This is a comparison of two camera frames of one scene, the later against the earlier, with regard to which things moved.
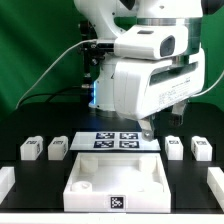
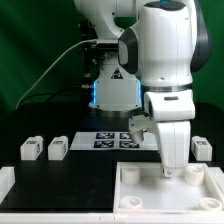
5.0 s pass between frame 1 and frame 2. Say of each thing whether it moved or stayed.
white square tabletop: moved
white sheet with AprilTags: stayed
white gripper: moved
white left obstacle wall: stayed
